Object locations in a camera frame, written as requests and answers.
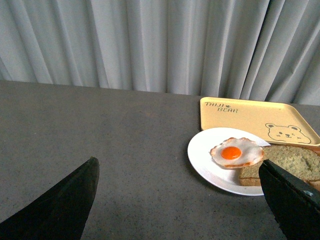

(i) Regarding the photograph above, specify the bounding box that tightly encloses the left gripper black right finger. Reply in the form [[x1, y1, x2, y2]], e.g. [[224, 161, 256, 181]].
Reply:
[[258, 159, 320, 240]]

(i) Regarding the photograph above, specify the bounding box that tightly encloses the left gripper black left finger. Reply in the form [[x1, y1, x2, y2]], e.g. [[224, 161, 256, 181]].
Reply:
[[0, 157, 100, 240]]

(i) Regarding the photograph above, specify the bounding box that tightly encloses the bread slice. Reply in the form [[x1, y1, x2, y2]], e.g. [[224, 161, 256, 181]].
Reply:
[[262, 145, 320, 182], [238, 162, 320, 192]]

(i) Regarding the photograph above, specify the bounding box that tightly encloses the white round plate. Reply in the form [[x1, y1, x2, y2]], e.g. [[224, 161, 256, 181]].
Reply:
[[187, 127, 270, 196]]

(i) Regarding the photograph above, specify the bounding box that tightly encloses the fried egg toy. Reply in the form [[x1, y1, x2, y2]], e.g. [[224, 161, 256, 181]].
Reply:
[[209, 137, 264, 169]]

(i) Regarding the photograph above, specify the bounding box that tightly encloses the yellow bear tray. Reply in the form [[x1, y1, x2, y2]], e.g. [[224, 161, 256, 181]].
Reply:
[[199, 97, 320, 147]]

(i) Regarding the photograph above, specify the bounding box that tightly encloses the grey curtain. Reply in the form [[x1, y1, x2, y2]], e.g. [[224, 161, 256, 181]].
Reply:
[[0, 0, 320, 105]]

